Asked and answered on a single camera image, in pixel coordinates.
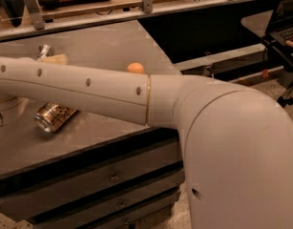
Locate silver redbull can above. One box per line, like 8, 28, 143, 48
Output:
37, 44, 54, 60

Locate black laptop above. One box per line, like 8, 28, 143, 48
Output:
265, 0, 293, 46

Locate black metal stand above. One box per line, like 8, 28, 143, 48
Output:
277, 80, 293, 108

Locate gold soda can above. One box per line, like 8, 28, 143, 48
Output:
34, 103, 77, 133

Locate orange fruit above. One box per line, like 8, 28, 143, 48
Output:
127, 63, 145, 73

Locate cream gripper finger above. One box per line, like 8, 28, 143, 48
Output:
39, 54, 69, 65

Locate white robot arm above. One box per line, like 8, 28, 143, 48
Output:
0, 57, 293, 229

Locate grey drawer cabinet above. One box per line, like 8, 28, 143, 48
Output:
0, 21, 184, 229

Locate metal frame rail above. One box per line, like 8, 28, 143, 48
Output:
0, 0, 255, 42

